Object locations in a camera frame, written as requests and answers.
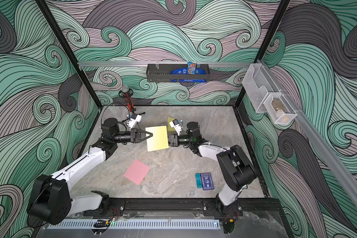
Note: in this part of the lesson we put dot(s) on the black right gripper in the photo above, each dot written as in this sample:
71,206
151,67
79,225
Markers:
175,141

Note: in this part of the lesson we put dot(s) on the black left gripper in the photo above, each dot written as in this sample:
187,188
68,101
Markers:
135,136

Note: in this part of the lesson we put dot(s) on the light yellow square paper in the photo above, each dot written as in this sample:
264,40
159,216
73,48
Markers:
169,127

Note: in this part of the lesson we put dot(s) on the pink square paper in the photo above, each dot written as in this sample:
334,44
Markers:
137,172

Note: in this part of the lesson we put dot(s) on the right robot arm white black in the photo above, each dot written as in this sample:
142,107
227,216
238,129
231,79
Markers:
237,169

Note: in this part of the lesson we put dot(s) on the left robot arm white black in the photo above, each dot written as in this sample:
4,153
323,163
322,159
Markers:
50,199

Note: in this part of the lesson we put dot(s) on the black tripod mic stand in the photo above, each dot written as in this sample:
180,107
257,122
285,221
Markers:
135,113

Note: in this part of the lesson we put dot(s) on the teal small card box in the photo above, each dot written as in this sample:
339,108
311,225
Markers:
198,180

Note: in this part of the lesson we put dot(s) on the dark blue card deck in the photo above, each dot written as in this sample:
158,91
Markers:
206,181

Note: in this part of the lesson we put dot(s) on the blue snack package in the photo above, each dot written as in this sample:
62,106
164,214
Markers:
190,69

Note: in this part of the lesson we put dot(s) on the small clear bin with items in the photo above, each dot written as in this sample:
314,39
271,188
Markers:
279,110

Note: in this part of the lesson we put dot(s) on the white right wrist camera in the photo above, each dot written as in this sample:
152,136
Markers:
176,124

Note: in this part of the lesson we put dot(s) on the black wall shelf basket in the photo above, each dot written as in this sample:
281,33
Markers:
161,73

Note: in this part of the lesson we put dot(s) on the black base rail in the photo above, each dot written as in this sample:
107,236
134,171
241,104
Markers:
206,206

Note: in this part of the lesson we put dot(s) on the aluminium rail back wall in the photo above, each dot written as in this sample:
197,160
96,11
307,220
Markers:
123,63

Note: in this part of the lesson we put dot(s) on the aluminium rail wall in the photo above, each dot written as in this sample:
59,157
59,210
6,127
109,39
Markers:
330,158
123,63

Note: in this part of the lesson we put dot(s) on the black vertical frame post right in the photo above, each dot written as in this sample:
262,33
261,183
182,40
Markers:
270,15

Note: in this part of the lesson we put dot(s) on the black vertical frame post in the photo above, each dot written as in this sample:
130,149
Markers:
67,49
270,15

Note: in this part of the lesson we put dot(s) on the white perforated cable duct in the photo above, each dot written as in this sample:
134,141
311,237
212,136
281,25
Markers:
144,224

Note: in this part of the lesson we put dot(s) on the clear plastic wall bin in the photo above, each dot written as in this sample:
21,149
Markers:
258,84

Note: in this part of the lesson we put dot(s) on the black vertical frame post left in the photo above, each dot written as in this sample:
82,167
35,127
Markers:
67,49

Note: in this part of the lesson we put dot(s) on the aluminium rail right wall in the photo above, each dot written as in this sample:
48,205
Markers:
330,158

